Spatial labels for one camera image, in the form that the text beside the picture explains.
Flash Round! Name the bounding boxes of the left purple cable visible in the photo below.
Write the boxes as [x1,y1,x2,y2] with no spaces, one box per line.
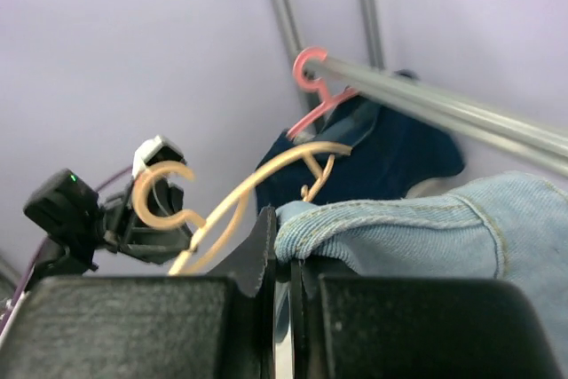
[0,165,137,327]

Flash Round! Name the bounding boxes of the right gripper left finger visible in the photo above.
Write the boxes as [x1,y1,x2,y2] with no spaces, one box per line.
[1,208,276,379]

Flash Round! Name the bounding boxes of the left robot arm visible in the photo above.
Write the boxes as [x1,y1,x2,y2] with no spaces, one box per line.
[23,169,193,280]

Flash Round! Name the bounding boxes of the dark blue denim skirt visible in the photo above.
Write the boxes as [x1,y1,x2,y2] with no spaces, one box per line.
[261,96,465,205]

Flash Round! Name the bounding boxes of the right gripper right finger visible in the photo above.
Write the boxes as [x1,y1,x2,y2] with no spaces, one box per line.
[290,258,561,378]

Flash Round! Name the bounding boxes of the pink plastic hanger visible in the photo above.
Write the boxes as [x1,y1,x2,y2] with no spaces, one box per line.
[287,47,358,139]

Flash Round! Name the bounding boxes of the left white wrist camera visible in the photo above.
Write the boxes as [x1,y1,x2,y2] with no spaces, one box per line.
[131,135,185,179]

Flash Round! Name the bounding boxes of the aluminium hanging rail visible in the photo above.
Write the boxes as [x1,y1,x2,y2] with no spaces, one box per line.
[304,57,567,177]

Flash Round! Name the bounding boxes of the beige plastic hanger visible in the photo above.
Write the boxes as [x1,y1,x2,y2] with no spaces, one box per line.
[131,141,352,276]

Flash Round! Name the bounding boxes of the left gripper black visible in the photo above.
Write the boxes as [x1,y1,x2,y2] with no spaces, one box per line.
[101,178,193,265]

